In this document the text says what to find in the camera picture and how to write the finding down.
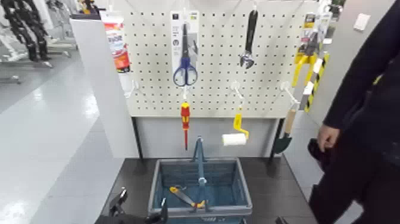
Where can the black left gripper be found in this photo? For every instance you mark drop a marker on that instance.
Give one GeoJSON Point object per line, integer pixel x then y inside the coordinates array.
{"type": "Point", "coordinates": [125, 220]}

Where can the person in dark clothing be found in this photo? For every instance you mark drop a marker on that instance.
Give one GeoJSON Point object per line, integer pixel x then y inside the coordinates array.
{"type": "Point", "coordinates": [368, 125]}

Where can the black yellow background machine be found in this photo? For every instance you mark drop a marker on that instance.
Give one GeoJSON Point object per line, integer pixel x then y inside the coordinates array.
{"type": "Point", "coordinates": [87, 6]}

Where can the red white sealant tube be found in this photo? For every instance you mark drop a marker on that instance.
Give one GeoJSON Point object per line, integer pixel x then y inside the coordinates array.
{"type": "Point", "coordinates": [118, 47]}

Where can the person's bare hand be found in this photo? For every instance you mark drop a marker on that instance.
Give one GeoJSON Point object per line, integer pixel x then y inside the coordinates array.
{"type": "Point", "coordinates": [327, 137]}

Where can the blue plastic basket crate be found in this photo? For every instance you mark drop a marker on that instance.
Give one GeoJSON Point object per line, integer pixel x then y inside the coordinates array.
{"type": "Point", "coordinates": [218, 190]}

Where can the black adjustable wrench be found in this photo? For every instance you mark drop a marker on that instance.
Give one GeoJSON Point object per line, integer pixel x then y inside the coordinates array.
{"type": "Point", "coordinates": [250, 31]}

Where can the white partition panel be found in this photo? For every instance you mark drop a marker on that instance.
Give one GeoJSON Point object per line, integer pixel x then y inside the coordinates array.
{"type": "Point", "coordinates": [103, 94]}

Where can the black object in person's hand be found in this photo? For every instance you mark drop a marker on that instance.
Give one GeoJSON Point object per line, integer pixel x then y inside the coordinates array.
{"type": "Point", "coordinates": [318, 153]}

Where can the white wall switch plate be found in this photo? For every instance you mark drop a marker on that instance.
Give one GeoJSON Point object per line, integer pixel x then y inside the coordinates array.
{"type": "Point", "coordinates": [362, 21]}

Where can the yellow black striped bar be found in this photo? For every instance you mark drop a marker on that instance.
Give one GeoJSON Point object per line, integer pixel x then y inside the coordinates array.
{"type": "Point", "coordinates": [317, 79]}

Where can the black stand leg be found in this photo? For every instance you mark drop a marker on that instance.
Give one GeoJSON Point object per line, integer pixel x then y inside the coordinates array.
{"type": "Point", "coordinates": [137, 137]}
{"type": "Point", "coordinates": [276, 137]}

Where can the black background robot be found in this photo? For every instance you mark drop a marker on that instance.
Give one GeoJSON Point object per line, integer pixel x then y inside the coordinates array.
{"type": "Point", "coordinates": [28, 28]}

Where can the grey stand back panel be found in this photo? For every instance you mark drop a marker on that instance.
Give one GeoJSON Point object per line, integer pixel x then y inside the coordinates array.
{"type": "Point", "coordinates": [206, 131]}

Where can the white pegboard panel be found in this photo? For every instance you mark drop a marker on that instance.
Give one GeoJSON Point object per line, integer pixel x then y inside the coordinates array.
{"type": "Point", "coordinates": [218, 94]}

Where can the yellow pliers in packaging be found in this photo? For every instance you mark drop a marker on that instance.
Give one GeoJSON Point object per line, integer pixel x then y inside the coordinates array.
{"type": "Point", "coordinates": [307, 58]}

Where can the blue scissors in packaging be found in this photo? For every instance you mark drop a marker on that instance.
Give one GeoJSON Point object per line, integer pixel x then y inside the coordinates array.
{"type": "Point", "coordinates": [185, 47]}

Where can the white hanging package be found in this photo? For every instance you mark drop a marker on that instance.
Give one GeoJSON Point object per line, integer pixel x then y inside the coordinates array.
{"type": "Point", "coordinates": [325, 28]}

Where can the red yellow screwdriver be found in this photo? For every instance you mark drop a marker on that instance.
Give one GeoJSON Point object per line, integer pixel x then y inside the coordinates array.
{"type": "Point", "coordinates": [185, 117]}

